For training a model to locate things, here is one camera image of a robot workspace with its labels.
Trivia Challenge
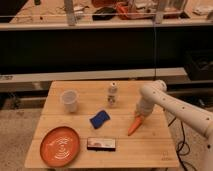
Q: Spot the wooden table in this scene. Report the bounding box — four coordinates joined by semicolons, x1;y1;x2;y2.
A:
25;81;179;169

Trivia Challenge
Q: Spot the blue sponge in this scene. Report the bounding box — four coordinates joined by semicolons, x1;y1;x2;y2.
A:
90;110;110;129

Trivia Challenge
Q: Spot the translucent plastic cup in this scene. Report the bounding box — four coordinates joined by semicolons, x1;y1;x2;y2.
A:
60;90;78;113

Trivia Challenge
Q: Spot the black rectangular box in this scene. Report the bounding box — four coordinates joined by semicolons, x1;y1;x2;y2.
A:
87;137;116;151

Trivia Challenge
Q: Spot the orange pepper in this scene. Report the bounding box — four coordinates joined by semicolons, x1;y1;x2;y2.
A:
128;116;144;136

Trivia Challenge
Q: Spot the small white bottle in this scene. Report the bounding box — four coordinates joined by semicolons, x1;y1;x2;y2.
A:
107;82;118;106

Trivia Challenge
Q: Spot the orange plate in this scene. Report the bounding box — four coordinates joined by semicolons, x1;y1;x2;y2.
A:
40;126;80;167

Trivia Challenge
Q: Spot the metal shelf rail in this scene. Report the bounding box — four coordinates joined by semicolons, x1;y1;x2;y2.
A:
0;67;186;92

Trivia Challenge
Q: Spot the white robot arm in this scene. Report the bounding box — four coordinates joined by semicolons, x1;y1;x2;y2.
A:
136;80;213;171

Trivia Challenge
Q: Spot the black cable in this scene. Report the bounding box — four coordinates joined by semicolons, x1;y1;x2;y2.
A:
167;114;193;171

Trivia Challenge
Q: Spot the black bin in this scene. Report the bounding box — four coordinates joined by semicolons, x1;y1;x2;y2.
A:
184;50;213;80

